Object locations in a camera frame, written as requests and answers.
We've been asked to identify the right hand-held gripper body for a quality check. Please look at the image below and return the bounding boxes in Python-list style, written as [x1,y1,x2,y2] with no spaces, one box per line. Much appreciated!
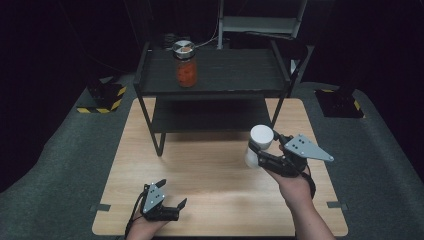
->
[258,133,335,178]

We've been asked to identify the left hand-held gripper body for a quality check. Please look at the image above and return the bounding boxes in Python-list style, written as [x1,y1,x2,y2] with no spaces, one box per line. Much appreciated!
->
[140,182,180,222]

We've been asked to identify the white plastic bottle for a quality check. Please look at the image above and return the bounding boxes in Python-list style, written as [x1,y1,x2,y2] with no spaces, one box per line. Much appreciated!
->
[243,124,275,170]

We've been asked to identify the black two-tier shelf rack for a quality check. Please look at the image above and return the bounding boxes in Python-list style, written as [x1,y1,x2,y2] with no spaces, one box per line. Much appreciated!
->
[132,39,315,158]

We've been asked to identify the glass jar with metal lid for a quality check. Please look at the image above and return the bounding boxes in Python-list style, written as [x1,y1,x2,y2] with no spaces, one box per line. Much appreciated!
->
[171,39,199,89]

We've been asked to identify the person's left hand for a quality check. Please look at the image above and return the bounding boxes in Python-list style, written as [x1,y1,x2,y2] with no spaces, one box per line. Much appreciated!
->
[126,214,170,240]

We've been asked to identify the person's right hand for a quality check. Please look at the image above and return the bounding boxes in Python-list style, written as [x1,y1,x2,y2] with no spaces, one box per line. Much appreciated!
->
[265,167,315,208]

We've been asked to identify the grey tape strip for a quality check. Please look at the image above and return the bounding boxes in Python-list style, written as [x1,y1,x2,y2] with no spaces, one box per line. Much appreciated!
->
[326,200,350,211]
[89,202,112,213]

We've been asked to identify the black stand base yellow stripes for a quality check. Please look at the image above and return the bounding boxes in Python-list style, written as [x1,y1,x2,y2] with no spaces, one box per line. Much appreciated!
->
[76,75,129,115]
[314,87,366,120]

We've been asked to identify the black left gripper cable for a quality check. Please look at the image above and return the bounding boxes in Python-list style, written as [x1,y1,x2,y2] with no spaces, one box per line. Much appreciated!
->
[124,190,148,240]

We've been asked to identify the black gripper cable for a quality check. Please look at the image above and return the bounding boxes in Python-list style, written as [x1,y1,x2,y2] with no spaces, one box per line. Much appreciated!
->
[124,190,148,240]
[301,164,317,200]

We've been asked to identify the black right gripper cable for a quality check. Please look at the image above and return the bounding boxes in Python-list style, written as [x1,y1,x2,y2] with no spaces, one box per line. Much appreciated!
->
[301,164,317,200]

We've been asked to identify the grey metal frame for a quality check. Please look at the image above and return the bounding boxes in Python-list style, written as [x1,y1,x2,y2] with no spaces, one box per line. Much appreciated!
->
[216,0,309,51]

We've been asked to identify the white cable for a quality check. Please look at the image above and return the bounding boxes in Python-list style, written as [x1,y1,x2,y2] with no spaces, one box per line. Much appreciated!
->
[193,19,221,49]

